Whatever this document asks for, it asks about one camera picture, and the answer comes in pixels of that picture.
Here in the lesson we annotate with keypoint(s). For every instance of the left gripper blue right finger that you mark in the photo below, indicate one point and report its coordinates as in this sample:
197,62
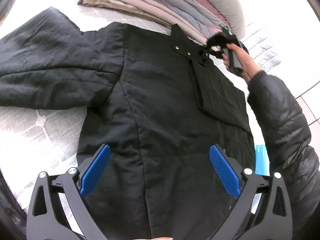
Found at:
262,208

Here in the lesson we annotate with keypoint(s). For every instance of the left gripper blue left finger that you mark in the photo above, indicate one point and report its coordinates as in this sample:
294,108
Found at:
46,218

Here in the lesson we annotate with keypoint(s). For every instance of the black coat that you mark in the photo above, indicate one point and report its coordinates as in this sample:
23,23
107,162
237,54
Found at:
156,100

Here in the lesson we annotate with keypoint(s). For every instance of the right forearm black puffer sleeve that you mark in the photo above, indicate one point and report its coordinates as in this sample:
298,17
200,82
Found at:
287,138

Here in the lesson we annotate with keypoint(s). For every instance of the right hand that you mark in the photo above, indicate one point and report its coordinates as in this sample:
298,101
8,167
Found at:
250,68

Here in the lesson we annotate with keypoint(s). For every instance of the left hand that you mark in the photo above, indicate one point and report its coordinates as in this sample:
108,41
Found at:
157,238

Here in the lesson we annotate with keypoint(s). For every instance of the black puffer jacket on left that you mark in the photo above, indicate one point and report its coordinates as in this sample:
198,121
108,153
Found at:
13,218

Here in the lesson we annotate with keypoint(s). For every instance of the blue plastic stool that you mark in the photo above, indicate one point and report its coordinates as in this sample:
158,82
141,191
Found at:
262,164

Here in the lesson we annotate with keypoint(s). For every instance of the grey checked bed mattress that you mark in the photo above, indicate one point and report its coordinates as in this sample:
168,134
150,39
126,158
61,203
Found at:
33,140

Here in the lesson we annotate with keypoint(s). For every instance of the grey pillow on top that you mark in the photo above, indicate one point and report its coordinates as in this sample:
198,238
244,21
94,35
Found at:
232,11

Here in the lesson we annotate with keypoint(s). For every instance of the stack of folded quilts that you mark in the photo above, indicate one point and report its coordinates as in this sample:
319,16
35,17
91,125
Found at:
197,18

